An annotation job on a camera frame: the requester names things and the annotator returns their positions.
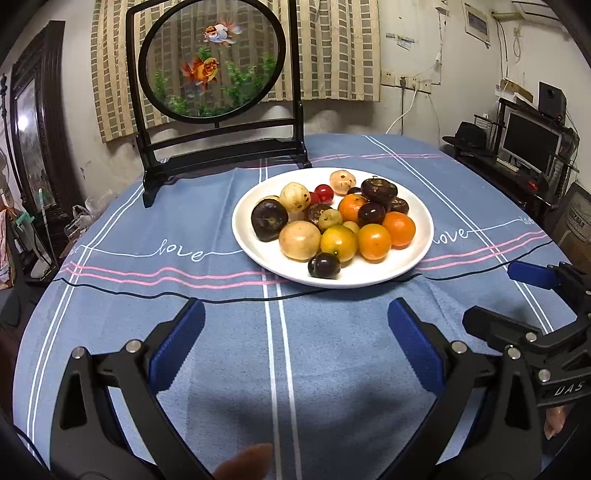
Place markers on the green yellow tomato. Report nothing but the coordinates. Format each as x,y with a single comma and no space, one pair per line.
341,242

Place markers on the large tan round fruit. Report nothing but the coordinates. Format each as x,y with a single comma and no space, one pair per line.
300,240

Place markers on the small longan fruit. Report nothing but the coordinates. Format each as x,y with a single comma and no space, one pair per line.
328,218
355,228

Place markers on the wall power strip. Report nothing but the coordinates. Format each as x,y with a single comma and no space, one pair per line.
418,84

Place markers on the small red cherry tomato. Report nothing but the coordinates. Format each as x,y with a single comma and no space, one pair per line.
325,194

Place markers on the orange yellow tomato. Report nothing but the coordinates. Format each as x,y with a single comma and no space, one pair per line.
374,242

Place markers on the computer monitor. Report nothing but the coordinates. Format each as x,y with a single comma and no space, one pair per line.
532,143

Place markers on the large red tomato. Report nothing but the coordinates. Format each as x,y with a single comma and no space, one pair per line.
314,198

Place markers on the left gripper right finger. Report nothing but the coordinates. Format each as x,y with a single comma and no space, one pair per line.
504,440

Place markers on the black hat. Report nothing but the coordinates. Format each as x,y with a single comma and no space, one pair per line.
468,137

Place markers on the black speaker box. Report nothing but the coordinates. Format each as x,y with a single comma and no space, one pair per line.
552,102

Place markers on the goldfish round screen ornament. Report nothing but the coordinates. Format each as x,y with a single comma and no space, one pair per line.
158,128

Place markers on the rough brown water chestnut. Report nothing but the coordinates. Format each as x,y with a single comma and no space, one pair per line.
313,213

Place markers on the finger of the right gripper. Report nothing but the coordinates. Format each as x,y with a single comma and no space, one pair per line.
504,334
571,284

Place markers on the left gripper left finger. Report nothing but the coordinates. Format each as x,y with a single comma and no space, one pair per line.
87,440

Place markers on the dark wooden framed mirror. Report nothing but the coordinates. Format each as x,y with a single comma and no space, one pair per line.
43,161

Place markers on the white oval plate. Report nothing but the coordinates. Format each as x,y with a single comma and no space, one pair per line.
356,273

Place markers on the black desk shelf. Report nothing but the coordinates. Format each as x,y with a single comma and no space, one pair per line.
536,194

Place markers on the person's right hand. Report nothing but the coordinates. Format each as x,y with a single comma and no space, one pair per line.
555,421

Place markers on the beige checked curtain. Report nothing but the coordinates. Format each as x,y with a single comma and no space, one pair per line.
212,56

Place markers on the dark water chestnut top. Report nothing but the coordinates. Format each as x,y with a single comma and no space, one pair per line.
400,205

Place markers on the person's left hand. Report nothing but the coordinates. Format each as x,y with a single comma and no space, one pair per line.
252,463

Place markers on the mandarin orange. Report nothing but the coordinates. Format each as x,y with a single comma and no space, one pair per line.
350,206
402,229

